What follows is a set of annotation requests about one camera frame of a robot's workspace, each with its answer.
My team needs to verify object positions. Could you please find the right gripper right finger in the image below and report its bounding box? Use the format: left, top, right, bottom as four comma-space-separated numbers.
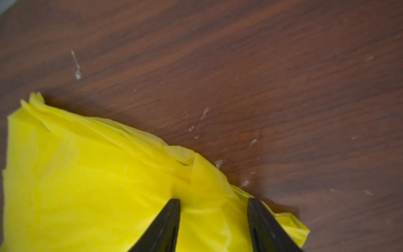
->
247, 198, 303, 252

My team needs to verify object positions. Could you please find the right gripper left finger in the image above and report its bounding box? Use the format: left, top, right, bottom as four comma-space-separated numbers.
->
129, 199, 181, 252

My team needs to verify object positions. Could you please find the plain yellow raincoat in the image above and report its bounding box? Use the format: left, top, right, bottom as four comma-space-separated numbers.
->
0, 92, 311, 252

